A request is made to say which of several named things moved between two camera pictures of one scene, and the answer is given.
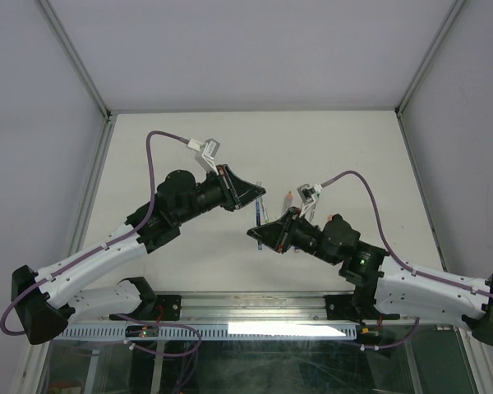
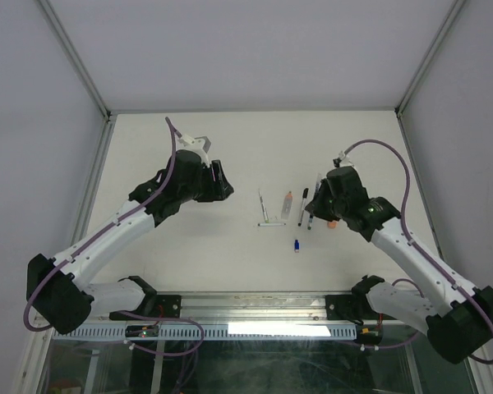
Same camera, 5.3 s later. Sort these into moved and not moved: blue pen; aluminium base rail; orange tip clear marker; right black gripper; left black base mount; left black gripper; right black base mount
Moved: right black gripper; blue pen; left black gripper
Not moved: right black base mount; aluminium base rail; left black base mount; orange tip clear marker
